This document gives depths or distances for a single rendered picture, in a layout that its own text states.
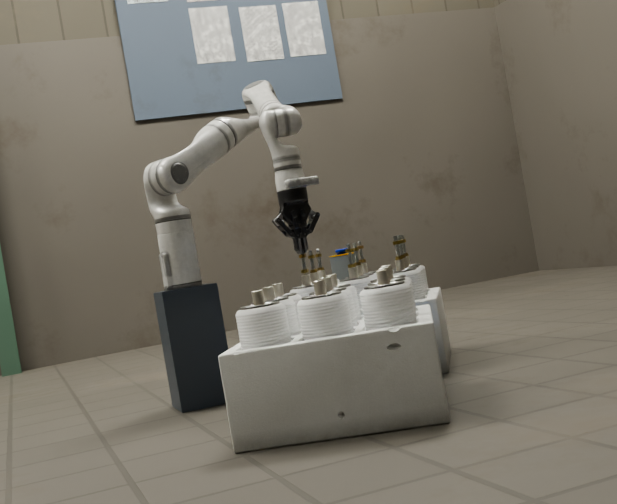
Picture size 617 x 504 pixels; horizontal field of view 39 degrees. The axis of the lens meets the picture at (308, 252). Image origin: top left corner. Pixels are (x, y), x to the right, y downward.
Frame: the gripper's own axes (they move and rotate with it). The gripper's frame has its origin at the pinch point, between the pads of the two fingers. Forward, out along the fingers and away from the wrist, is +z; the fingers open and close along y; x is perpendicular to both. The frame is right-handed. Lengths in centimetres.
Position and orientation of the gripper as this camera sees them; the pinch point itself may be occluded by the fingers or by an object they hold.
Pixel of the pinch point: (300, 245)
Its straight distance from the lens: 217.4
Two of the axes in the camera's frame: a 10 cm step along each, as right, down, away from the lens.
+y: -8.7, 1.5, -4.7
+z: 1.7, 9.9, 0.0
